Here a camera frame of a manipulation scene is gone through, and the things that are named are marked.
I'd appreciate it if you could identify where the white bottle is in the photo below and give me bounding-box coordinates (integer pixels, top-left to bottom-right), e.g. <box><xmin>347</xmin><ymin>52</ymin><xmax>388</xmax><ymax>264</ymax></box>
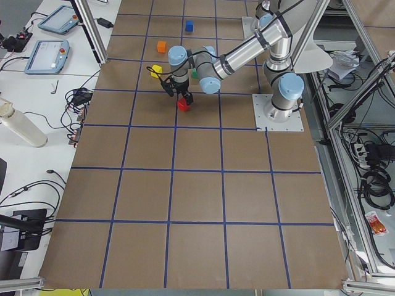
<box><xmin>1</xmin><ymin>98</ymin><xmax>48</xmax><ymax>148</ymax></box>

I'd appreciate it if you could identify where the black power adapter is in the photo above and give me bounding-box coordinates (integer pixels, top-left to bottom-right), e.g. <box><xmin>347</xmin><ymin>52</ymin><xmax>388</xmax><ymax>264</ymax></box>
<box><xmin>96</xmin><ymin>17</ymin><xmax>114</xmax><ymax>28</ymax></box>

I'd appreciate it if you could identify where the aluminium frame post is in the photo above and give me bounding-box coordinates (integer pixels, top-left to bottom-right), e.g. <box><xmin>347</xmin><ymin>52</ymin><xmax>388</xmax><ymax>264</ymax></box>
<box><xmin>70</xmin><ymin>0</ymin><xmax>107</xmax><ymax>65</ymax></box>

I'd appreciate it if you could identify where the teach pendant far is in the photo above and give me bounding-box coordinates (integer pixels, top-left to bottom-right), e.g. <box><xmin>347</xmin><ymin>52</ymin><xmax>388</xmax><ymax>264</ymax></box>
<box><xmin>38</xmin><ymin>5</ymin><xmax>79</xmax><ymax>35</ymax></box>

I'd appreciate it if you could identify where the blue wooden block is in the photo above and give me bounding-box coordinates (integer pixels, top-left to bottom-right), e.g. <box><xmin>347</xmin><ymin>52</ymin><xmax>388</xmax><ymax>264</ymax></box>
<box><xmin>185</xmin><ymin>20</ymin><xmax>194</xmax><ymax>33</ymax></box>

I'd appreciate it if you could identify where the teach pendant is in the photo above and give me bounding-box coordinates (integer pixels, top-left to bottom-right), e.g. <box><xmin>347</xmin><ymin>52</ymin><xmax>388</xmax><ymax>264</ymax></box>
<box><xmin>24</xmin><ymin>39</ymin><xmax>70</xmax><ymax>75</ymax></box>
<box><xmin>38</xmin><ymin>5</ymin><xmax>79</xmax><ymax>35</ymax></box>

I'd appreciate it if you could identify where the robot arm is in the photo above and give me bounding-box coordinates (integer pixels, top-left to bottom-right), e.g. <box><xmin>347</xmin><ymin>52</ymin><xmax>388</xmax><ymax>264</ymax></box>
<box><xmin>160</xmin><ymin>1</ymin><xmax>319</xmax><ymax>123</ymax></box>

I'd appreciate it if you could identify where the green wooden block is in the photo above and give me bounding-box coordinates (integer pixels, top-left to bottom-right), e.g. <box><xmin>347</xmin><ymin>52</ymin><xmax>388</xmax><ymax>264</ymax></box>
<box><xmin>191</xmin><ymin>68</ymin><xmax>198</xmax><ymax>79</ymax></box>

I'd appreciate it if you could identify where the orange wooden block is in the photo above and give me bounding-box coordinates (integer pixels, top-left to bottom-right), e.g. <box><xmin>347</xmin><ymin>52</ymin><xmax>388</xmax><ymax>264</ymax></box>
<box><xmin>157</xmin><ymin>40</ymin><xmax>167</xmax><ymax>54</ymax></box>

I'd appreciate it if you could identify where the yellow wooden block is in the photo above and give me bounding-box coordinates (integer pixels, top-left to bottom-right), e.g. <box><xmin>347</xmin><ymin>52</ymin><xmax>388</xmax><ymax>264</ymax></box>
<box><xmin>150</xmin><ymin>64</ymin><xmax>163</xmax><ymax>79</ymax></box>

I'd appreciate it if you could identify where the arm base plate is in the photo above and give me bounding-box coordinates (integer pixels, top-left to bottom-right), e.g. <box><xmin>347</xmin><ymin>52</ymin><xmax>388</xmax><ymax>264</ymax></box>
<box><xmin>241</xmin><ymin>16</ymin><xmax>257</xmax><ymax>39</ymax></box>
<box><xmin>252</xmin><ymin>94</ymin><xmax>304</xmax><ymax>133</ymax></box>

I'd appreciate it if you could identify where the hex key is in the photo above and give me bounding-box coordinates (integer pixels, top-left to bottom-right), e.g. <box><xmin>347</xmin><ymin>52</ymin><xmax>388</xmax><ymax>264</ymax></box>
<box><xmin>51</xmin><ymin>80</ymin><xmax>59</xmax><ymax>94</ymax></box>

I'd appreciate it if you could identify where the teach pendant near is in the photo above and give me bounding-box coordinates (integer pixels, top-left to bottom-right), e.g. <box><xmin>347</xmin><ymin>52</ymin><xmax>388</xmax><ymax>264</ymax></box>
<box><xmin>24</xmin><ymin>39</ymin><xmax>70</xmax><ymax>75</ymax></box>

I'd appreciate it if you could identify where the red wooden block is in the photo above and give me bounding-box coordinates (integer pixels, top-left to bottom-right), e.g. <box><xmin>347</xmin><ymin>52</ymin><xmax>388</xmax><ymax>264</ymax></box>
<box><xmin>177</xmin><ymin>97</ymin><xmax>191</xmax><ymax>112</ymax></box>

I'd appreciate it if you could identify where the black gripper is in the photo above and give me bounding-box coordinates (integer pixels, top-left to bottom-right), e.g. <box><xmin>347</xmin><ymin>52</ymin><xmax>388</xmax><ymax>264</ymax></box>
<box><xmin>171</xmin><ymin>74</ymin><xmax>193</xmax><ymax>105</ymax></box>

